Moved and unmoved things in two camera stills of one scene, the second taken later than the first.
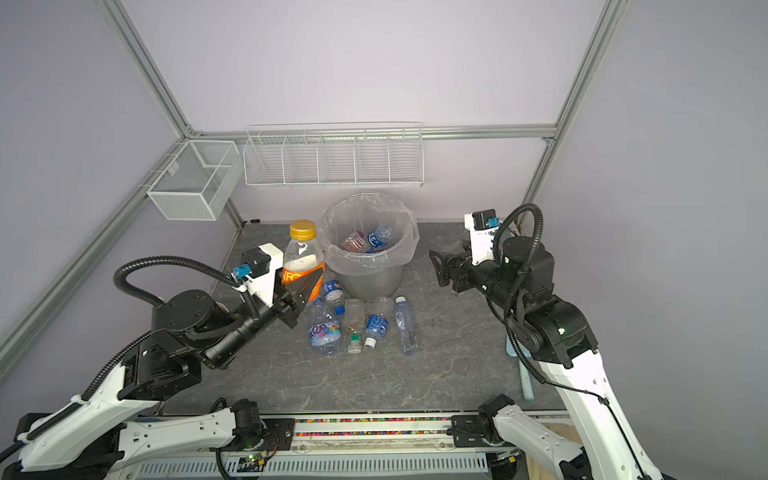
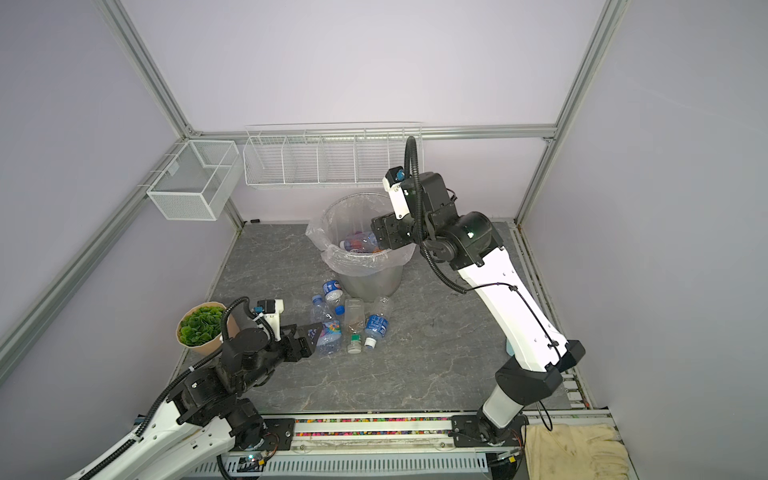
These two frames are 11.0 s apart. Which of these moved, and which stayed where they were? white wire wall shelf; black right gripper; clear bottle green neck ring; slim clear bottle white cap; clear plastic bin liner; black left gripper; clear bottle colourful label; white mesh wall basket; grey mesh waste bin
Moved: black right gripper; black left gripper; slim clear bottle white cap
Stayed: clear bottle green neck ring; white wire wall shelf; clear bottle colourful label; clear plastic bin liner; grey mesh waste bin; white mesh wall basket
